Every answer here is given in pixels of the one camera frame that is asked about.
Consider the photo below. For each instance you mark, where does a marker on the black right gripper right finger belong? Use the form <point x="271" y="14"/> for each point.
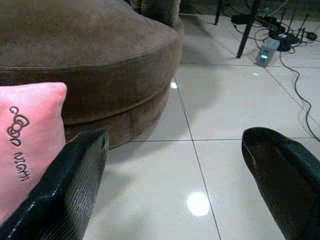
<point x="287" y="180"/>

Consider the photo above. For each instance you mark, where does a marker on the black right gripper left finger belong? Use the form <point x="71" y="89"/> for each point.
<point x="60" y="190"/>

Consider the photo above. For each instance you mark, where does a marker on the pink good night pillow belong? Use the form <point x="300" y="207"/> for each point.
<point x="27" y="140"/>

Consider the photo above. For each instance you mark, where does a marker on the brown fabric sofa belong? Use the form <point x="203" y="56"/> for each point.
<point x="90" y="62"/>

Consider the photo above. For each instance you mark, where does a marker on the grey device with green light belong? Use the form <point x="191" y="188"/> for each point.
<point x="266" y="52"/>

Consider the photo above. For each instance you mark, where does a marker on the black wifi router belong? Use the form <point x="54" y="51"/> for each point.
<point x="285" y="37"/>

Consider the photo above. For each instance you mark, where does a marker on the black table leg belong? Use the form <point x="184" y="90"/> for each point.
<point x="247" y="27"/>

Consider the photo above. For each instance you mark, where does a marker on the black power adapter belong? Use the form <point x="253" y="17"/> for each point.
<point x="241" y="18"/>

